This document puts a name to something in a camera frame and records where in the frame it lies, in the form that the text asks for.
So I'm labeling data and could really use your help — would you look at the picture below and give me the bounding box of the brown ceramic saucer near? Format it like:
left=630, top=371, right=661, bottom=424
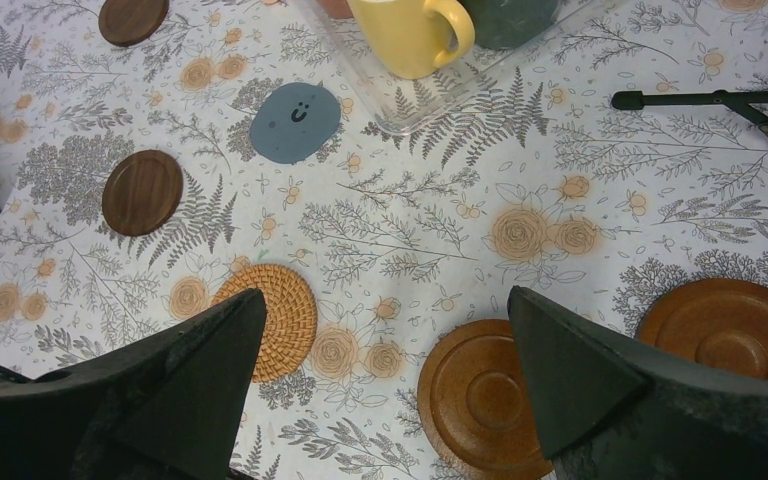
left=416, top=319, right=553, bottom=479

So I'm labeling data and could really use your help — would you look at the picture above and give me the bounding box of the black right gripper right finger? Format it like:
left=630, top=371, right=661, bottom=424
left=508, top=286, right=768, bottom=479

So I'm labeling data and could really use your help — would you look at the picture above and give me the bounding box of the dark green mug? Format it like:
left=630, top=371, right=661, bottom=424
left=461, top=0, right=560, bottom=50

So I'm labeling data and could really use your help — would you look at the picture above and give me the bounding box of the blue-grey smiley coaster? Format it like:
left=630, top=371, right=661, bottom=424
left=249, top=82, right=341, bottom=165

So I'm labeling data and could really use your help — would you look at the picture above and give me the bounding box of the brown ceramic saucer far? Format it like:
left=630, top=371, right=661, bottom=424
left=635, top=278, right=768, bottom=381

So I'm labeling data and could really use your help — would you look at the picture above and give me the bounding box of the floral tablecloth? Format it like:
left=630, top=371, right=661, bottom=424
left=0, top=1, right=768, bottom=479

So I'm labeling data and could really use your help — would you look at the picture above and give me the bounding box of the clear acrylic tray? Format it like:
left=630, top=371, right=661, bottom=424
left=280, top=1, right=622, bottom=135

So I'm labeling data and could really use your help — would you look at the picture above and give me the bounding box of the dark walnut coaster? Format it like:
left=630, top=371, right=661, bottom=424
left=101, top=150, right=183, bottom=237
left=98, top=0, right=169, bottom=47

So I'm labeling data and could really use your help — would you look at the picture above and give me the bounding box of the woven rattan coaster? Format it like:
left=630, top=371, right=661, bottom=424
left=212, top=264, right=318, bottom=383

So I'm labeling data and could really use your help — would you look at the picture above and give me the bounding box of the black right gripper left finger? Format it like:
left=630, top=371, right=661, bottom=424
left=0, top=289, right=266, bottom=479

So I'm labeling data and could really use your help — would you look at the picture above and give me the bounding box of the brown ceramic saucer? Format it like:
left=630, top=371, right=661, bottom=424
left=416, top=319, right=553, bottom=479
left=635, top=278, right=768, bottom=381

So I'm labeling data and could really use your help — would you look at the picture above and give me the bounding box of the yellow mug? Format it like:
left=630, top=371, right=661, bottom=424
left=348, top=0, right=475, bottom=80

